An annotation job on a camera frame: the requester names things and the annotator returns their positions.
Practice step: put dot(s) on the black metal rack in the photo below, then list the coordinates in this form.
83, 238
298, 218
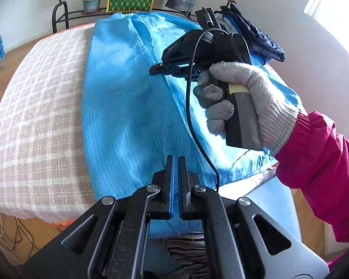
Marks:
55, 17

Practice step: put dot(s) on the beige plaid blanket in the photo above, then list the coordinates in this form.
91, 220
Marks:
40, 122

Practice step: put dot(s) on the dark blue jacket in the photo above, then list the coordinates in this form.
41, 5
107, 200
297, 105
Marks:
261, 40

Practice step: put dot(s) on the blue striped garment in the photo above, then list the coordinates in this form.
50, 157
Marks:
128, 107

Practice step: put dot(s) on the striped cloth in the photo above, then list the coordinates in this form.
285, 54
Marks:
186, 252

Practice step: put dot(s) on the person's right forearm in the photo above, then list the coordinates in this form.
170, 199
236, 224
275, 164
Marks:
322, 165

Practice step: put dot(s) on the pale blue panel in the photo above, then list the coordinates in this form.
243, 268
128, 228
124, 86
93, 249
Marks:
267, 209

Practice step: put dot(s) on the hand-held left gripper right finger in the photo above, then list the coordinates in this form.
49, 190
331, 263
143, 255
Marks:
182, 180

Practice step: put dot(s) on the person's right hand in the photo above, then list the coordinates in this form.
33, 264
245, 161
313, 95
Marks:
264, 93

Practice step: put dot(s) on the small potted plant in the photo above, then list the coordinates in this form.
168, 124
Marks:
91, 4

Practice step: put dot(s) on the grey knit cloth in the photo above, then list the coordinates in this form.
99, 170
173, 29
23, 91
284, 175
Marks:
221, 21

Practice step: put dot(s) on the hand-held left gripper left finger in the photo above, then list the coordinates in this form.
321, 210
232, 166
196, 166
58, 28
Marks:
171, 180

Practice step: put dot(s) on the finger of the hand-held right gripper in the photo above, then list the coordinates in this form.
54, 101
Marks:
157, 69

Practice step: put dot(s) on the bright window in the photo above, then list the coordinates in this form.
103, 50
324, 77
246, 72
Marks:
337, 5

